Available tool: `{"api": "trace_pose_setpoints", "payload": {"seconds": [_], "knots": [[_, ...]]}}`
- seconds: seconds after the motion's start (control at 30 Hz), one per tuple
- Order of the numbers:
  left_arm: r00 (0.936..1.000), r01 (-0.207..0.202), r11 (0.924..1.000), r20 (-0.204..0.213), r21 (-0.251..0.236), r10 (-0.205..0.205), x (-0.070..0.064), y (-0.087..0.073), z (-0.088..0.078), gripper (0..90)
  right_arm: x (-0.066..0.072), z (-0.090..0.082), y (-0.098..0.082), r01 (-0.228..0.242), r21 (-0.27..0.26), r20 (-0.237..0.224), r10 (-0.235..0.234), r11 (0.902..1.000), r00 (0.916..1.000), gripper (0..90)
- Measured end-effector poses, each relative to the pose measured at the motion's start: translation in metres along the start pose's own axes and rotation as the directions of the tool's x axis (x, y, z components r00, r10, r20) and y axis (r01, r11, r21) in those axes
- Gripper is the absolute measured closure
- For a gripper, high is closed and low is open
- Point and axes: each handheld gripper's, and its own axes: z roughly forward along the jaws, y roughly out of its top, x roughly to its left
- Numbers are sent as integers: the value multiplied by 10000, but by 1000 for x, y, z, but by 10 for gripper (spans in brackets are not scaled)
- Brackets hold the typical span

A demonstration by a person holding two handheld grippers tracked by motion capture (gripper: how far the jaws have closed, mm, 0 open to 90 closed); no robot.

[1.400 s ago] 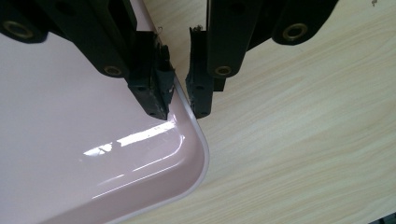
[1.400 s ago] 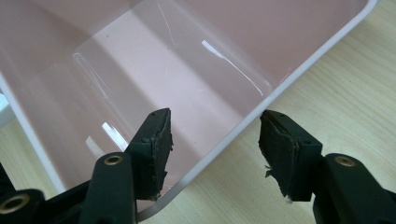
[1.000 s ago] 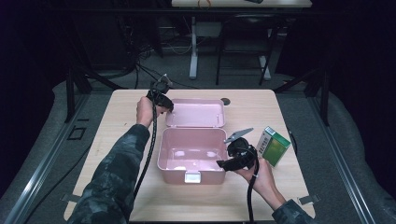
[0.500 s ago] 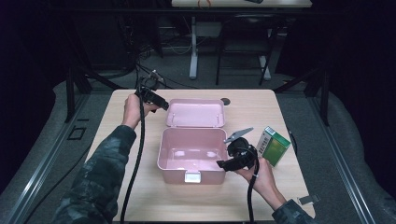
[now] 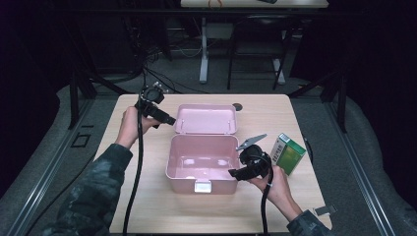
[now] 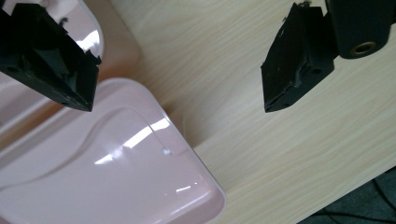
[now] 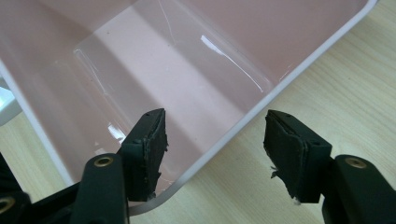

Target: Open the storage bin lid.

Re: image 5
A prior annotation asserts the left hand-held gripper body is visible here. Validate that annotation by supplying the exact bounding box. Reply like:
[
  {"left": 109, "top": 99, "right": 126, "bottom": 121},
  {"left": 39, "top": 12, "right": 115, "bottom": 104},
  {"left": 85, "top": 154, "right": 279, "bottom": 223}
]
[{"left": 134, "top": 82, "right": 169, "bottom": 116}]

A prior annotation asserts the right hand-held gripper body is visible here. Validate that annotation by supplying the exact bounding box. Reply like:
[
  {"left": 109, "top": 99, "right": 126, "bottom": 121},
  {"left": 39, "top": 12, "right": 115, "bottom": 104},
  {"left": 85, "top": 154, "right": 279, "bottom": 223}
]
[{"left": 235, "top": 133, "right": 273, "bottom": 180}]

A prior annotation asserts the green and white carton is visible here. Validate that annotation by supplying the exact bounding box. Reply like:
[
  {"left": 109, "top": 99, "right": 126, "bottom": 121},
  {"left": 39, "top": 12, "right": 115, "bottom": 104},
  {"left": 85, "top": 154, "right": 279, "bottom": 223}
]
[{"left": 269, "top": 132, "right": 307, "bottom": 176}]

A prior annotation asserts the pink plastic storage box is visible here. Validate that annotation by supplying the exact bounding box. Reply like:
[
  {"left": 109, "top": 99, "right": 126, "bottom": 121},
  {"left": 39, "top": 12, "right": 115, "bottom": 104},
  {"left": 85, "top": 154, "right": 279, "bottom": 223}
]
[{"left": 165, "top": 103, "right": 242, "bottom": 195}]

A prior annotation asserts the person's left hand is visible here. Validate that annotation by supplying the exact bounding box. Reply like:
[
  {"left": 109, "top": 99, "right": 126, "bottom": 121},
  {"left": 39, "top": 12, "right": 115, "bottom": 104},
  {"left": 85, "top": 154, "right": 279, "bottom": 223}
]
[{"left": 114, "top": 106, "right": 161, "bottom": 150}]

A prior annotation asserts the person's right hand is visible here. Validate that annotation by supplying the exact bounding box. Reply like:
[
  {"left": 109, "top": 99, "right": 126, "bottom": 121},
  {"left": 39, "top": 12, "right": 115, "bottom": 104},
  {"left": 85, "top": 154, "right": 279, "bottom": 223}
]
[{"left": 248, "top": 166, "right": 303, "bottom": 222}]

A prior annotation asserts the white-legged background desk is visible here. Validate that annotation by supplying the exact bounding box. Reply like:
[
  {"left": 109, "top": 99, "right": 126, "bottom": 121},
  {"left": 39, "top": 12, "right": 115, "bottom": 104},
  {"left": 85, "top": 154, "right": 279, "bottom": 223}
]
[{"left": 180, "top": 0, "right": 329, "bottom": 86}]

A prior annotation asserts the black metal stand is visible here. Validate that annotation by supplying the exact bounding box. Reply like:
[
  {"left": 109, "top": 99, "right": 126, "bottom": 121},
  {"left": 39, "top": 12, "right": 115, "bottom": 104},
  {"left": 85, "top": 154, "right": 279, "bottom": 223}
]
[
  {"left": 288, "top": 70, "right": 348, "bottom": 134},
  {"left": 67, "top": 70, "right": 99, "bottom": 131}
]

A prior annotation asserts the grey tape strip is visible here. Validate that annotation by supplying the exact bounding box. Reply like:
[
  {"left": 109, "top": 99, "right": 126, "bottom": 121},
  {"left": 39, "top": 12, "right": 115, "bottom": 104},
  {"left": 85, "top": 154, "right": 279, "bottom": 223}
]
[{"left": 313, "top": 205, "right": 338, "bottom": 216}]

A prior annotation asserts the black chair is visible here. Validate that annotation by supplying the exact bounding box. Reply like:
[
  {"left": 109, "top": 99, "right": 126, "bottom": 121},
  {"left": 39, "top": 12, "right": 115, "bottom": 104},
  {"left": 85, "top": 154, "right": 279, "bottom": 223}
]
[{"left": 226, "top": 14, "right": 294, "bottom": 91}]

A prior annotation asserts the bundle of floor cables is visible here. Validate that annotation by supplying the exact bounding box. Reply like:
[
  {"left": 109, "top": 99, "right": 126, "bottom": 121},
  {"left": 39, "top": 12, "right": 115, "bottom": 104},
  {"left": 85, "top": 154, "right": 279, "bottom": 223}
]
[{"left": 124, "top": 16, "right": 210, "bottom": 96}]

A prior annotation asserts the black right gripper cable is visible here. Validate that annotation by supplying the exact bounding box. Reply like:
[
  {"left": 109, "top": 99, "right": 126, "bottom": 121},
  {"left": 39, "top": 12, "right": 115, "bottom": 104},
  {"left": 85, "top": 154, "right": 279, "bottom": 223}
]
[{"left": 260, "top": 156, "right": 275, "bottom": 235}]

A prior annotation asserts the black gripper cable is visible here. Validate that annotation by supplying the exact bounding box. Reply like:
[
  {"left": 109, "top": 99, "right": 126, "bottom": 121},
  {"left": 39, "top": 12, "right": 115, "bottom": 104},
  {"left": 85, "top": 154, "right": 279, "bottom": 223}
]
[
  {"left": 260, "top": 156, "right": 275, "bottom": 235},
  {"left": 122, "top": 87, "right": 146, "bottom": 235}
]

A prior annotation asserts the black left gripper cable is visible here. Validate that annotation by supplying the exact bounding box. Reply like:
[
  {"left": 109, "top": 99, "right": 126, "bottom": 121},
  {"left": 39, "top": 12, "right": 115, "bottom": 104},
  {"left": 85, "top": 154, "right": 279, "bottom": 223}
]
[{"left": 122, "top": 87, "right": 146, "bottom": 235}]

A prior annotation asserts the metal floor rail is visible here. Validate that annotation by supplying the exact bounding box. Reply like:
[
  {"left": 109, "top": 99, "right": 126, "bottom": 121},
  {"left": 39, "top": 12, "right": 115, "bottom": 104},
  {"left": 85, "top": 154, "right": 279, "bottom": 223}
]
[
  {"left": 6, "top": 97, "right": 96, "bottom": 236},
  {"left": 328, "top": 97, "right": 398, "bottom": 236}
]

